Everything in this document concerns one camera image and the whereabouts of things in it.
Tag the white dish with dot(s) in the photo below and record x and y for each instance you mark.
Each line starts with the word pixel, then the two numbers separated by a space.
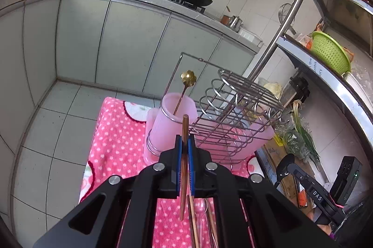
pixel 249 35

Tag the pink plastic cup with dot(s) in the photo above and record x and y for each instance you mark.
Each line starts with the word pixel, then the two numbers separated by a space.
pixel 263 131
pixel 170 125

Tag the steel kettle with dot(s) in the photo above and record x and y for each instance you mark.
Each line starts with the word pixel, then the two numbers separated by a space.
pixel 235 22

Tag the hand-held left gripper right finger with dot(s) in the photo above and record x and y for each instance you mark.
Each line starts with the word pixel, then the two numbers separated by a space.
pixel 191 166

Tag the green onions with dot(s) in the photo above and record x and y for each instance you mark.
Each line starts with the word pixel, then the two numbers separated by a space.
pixel 303 131

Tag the yellow tag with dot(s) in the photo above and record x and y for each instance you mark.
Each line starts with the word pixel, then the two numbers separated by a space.
pixel 279 140

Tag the person's right hand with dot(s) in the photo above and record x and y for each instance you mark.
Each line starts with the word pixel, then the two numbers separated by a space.
pixel 324 229

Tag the pink polka dot towel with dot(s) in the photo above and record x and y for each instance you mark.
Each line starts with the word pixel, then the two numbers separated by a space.
pixel 116 143

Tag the napa cabbage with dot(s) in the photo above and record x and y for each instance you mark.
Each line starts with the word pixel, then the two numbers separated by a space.
pixel 274 90

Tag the grey kitchen counter cabinet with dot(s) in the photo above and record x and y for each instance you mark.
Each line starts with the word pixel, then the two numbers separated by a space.
pixel 131 41

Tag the green plastic colander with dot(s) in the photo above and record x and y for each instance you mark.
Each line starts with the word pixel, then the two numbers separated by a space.
pixel 329 51

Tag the gold flower spoon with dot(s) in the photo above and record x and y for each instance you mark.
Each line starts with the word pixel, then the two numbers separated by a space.
pixel 188 76

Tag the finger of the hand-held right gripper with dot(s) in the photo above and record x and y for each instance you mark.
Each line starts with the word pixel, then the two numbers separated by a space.
pixel 284 165

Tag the small brown pot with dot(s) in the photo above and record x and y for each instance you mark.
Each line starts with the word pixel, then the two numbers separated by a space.
pixel 225 19

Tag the plastic bag of greens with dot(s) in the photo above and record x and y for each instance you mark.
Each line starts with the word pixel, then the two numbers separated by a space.
pixel 288 137

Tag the clear plastic spoon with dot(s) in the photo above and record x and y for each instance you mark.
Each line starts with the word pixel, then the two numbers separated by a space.
pixel 201 207

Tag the cardboard sheet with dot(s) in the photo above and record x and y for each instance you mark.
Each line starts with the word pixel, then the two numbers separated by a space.
pixel 279 157

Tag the metal shelf rack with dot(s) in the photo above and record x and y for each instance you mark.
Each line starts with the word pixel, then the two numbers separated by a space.
pixel 291 11

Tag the brown wooden chopstick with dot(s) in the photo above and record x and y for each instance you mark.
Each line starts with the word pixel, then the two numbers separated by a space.
pixel 194 224
pixel 212 224
pixel 185 125

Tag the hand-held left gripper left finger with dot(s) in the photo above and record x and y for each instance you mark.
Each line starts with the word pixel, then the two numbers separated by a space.
pixel 179 166

